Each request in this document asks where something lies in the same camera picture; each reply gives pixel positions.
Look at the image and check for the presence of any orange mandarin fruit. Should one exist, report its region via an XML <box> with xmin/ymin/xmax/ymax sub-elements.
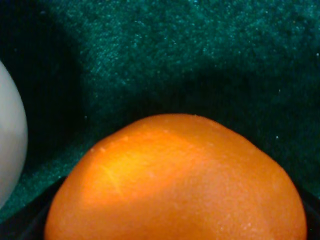
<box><xmin>44</xmin><ymin>114</ymin><xmax>307</xmax><ymax>240</ymax></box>

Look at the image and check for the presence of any dark green velvet tablecloth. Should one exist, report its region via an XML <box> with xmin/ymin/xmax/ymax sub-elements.
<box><xmin>0</xmin><ymin>0</ymin><xmax>320</xmax><ymax>220</ymax></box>

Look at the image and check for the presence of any cream ceramic teapot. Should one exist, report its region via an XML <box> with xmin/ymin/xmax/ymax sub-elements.
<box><xmin>0</xmin><ymin>63</ymin><xmax>28</xmax><ymax>207</ymax></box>

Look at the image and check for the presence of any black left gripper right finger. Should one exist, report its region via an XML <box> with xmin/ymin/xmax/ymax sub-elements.
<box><xmin>297</xmin><ymin>186</ymin><xmax>320</xmax><ymax>240</ymax></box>

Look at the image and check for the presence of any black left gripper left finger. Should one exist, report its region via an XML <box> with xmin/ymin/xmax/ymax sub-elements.
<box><xmin>0</xmin><ymin>176</ymin><xmax>66</xmax><ymax>240</ymax></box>

